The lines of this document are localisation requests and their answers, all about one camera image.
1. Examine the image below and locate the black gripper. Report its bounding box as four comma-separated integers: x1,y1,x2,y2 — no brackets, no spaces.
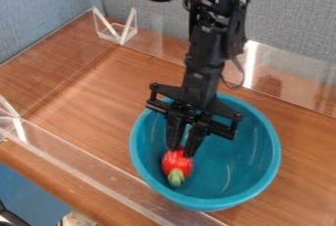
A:
146,58,242,157

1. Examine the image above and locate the red toy strawberry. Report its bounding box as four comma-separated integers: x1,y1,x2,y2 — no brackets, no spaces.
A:
161,146,193,188

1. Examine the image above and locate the blue plastic bowl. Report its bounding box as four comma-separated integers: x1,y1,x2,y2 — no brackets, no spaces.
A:
128,93,281,212

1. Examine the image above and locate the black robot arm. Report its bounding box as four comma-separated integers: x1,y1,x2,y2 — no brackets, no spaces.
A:
146,0,250,157

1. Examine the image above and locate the clear acrylic front barrier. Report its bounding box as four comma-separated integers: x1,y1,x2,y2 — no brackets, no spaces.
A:
0,119,228,226

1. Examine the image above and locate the clear acrylic barrier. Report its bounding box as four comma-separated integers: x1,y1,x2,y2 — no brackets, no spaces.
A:
105,11,336,118
0,119,228,226

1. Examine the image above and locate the clear acrylic back barrier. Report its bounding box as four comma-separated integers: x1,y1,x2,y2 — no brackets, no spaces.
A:
105,11,336,118

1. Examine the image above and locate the black cable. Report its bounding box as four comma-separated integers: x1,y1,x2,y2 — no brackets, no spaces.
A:
220,56,246,90

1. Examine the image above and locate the clear acrylic corner bracket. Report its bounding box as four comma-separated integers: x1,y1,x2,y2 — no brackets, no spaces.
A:
92,8,137,45

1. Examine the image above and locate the clear acrylic left bracket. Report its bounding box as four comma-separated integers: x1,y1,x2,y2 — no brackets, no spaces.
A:
0,94,28,142

